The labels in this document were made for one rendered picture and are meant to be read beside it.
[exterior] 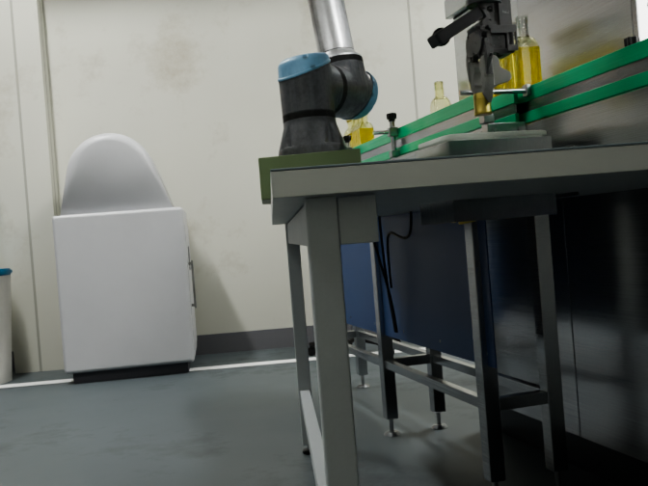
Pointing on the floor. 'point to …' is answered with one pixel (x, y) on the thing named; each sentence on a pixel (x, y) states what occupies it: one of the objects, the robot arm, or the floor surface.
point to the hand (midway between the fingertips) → (481, 97)
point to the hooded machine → (122, 267)
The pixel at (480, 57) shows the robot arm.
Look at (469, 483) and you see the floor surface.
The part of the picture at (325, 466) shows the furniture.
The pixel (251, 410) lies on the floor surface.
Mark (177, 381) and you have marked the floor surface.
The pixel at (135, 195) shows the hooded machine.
